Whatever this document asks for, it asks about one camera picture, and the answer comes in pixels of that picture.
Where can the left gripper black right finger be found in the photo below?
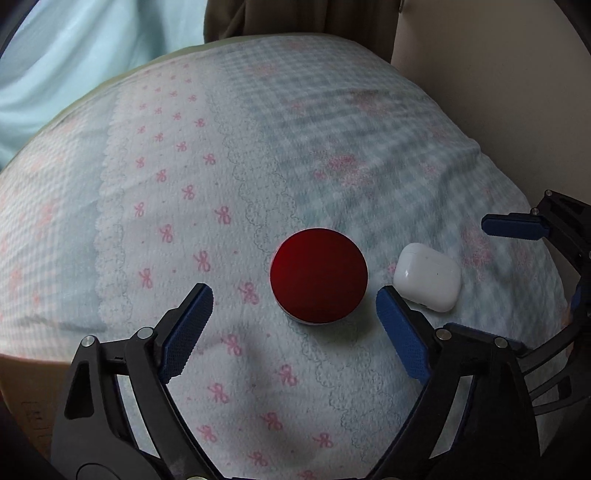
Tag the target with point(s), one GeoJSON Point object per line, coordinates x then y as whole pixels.
{"type": "Point", "coordinates": [473, 418]}

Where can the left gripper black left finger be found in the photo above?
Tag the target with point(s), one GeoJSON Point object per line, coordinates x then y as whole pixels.
{"type": "Point", "coordinates": [116, 418]}

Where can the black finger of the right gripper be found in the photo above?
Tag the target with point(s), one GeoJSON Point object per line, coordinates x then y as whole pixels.
{"type": "Point", "coordinates": [563, 220]}
{"type": "Point", "coordinates": [566, 356]}

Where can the brown cardboard box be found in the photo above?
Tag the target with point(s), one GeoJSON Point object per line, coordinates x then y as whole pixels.
{"type": "Point", "coordinates": [31, 389]}

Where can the white earbuds case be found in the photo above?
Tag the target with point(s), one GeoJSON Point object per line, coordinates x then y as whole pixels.
{"type": "Point", "coordinates": [428, 277]}

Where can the red lid cream jar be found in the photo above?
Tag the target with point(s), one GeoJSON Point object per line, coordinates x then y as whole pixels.
{"type": "Point", "coordinates": [318, 276]}

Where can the floral checked bed cover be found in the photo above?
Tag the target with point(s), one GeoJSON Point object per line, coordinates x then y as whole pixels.
{"type": "Point", "coordinates": [194, 169]}

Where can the light blue curtain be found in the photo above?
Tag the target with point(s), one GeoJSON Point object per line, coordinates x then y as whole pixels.
{"type": "Point", "coordinates": [61, 50]}

